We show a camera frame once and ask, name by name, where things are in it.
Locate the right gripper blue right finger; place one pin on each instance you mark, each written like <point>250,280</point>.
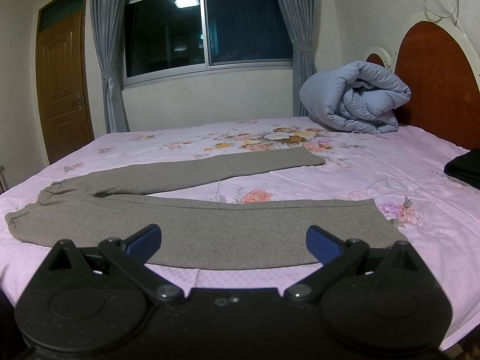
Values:
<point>339,259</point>

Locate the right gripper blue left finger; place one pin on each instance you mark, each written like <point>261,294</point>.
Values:
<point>130,255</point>

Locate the grey pants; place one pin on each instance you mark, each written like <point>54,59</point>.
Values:
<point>197,234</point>

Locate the pink floral bed sheet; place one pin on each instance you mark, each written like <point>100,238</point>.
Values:
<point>401,171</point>

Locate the light blue rolled duvet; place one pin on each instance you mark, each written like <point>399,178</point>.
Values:
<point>359,97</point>

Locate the brown wooden door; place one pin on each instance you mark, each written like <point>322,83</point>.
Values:
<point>60,62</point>

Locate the red wooden headboard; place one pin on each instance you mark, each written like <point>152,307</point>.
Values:
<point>441,67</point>

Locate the left grey curtain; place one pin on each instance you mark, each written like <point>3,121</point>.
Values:
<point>107,20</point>

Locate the grey curtain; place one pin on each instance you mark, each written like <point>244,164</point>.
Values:
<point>300,18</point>
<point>107,20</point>

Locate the right grey curtain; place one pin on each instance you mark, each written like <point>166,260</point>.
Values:
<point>300,18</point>

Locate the aluminium frame window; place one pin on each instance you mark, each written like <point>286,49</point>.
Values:
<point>173,38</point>

